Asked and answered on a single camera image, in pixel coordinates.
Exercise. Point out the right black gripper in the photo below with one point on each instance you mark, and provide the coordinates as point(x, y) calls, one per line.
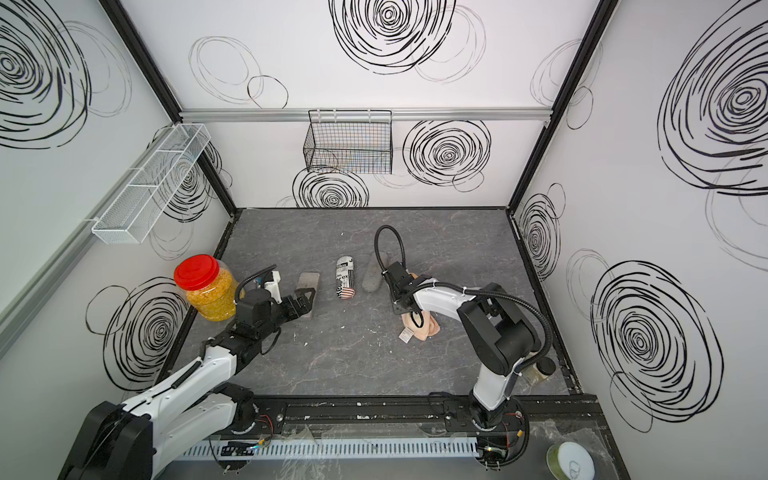
point(397, 309)

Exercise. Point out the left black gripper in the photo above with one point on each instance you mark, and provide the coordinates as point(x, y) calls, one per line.
point(296, 312)

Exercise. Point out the grey rectangular eyeglass case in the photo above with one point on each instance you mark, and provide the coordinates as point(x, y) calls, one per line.
point(307, 287)

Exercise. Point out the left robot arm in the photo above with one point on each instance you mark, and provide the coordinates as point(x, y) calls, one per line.
point(139, 437)

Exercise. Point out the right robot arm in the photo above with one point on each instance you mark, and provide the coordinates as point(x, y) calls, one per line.
point(507, 333)

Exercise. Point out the grey fabric oval eyeglass case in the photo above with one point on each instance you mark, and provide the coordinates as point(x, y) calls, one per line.
point(373, 277)

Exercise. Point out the red lid jar yellow grains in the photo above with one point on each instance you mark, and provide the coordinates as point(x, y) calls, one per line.
point(209, 286)

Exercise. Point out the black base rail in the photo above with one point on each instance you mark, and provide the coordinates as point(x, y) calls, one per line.
point(269, 415)

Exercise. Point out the black wire wall basket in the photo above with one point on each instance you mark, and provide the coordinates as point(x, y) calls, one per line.
point(353, 140)

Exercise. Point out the white slotted cable duct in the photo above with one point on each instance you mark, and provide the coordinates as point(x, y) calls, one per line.
point(326, 448)

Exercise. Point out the white wire wall shelf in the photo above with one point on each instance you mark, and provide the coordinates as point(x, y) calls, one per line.
point(168, 182)

